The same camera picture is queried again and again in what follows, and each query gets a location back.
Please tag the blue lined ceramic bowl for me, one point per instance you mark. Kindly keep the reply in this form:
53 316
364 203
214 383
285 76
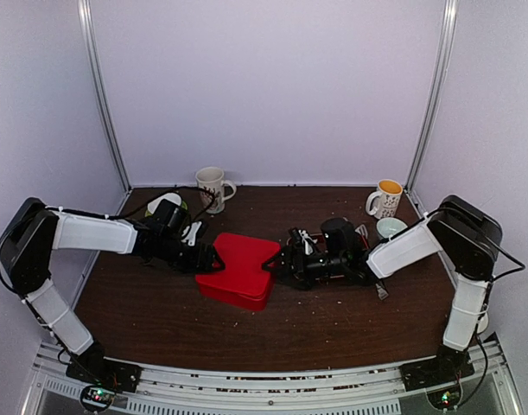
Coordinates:
389 226

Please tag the white paper cup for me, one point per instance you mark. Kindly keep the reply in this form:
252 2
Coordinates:
482 323

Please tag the aluminium right corner post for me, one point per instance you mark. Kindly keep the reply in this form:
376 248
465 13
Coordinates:
444 51

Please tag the white ceramic bowl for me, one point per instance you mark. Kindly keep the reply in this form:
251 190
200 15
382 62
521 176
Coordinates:
171 197

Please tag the red tin lid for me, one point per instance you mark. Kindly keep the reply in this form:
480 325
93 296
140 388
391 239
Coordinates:
243 274

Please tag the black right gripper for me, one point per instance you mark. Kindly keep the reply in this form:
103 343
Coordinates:
296 254

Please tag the dark red lacquer tray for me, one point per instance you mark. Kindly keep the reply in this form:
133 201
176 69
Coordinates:
316 237

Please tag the red tin box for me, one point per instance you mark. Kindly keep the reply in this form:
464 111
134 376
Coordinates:
243 301

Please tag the green saucer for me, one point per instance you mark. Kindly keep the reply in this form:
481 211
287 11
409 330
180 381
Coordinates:
151 207

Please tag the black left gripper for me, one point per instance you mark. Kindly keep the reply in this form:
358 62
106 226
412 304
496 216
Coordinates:
197 265

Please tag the tall coral pattern mug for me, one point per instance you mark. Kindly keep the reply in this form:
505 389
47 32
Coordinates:
216 189

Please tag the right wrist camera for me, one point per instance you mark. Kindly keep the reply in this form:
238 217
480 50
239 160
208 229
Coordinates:
302 241

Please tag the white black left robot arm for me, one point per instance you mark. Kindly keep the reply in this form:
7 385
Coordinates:
37 231

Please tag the metal serving tongs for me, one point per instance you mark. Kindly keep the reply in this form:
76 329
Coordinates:
380 287

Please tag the aluminium corner post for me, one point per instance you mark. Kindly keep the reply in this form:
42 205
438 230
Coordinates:
444 51
88 32

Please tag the flower pattern mug yellow inside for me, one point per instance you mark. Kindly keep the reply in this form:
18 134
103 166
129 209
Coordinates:
383 202

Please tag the aluminium front rail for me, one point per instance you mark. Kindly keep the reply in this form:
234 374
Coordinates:
377 389

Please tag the aluminium left corner post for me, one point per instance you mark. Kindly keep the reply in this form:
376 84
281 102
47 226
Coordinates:
88 32

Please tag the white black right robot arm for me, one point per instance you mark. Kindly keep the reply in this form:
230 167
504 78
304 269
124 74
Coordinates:
467 236

